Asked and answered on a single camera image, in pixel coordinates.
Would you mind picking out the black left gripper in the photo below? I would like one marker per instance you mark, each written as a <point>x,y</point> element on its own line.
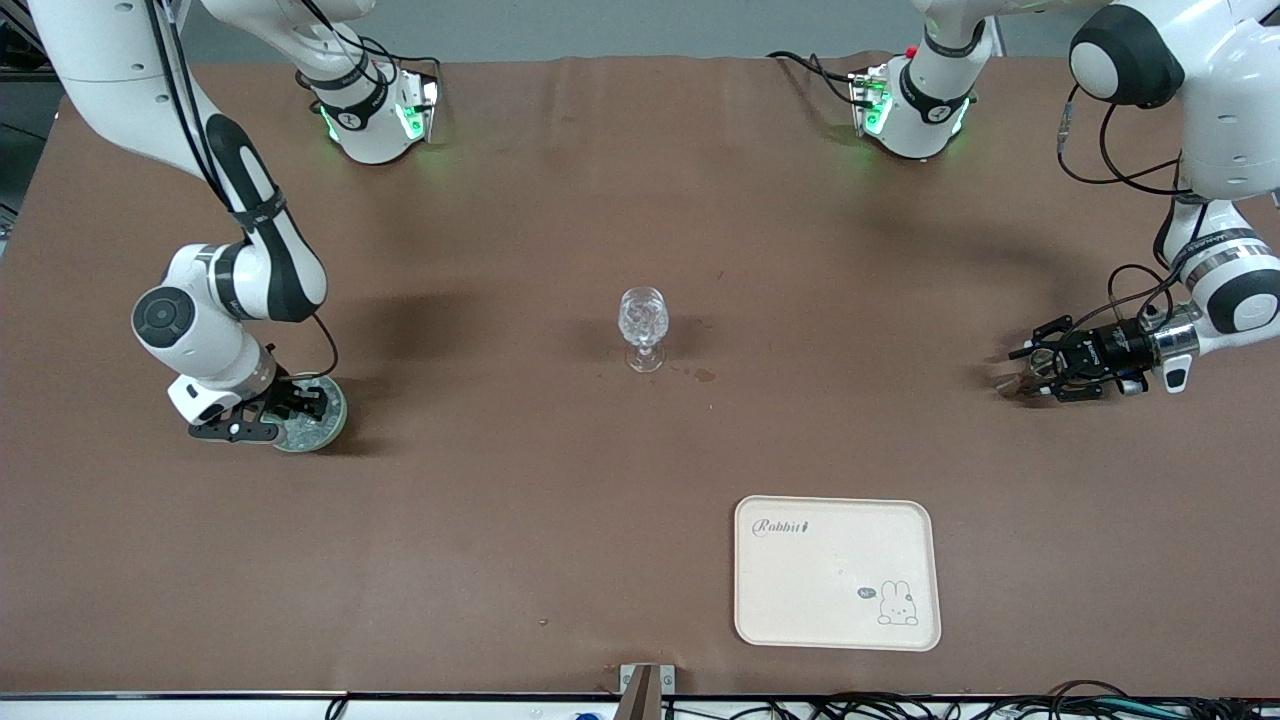
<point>1112,351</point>

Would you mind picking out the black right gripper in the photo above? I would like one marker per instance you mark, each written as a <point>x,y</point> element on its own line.
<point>281,396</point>

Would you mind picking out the metal double jigger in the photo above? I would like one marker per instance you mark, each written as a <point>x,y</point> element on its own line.
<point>1012,384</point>

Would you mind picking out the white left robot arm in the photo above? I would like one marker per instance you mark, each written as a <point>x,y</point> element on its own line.
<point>1230,110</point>

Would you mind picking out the clear ice cubes pile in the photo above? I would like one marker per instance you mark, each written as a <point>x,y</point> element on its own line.
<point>305,432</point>

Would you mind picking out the clear stemmed wine glass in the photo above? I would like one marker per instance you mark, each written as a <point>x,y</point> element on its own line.
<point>643,315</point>

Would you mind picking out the green round bowl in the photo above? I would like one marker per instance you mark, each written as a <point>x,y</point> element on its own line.
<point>322,438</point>

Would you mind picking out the brown table mat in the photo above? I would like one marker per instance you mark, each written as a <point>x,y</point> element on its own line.
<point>500,550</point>

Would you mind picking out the cream rabbit print tray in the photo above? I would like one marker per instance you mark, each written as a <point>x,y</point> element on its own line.
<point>820,560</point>

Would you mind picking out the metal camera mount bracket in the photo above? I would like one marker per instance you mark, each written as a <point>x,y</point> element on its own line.
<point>640,690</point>

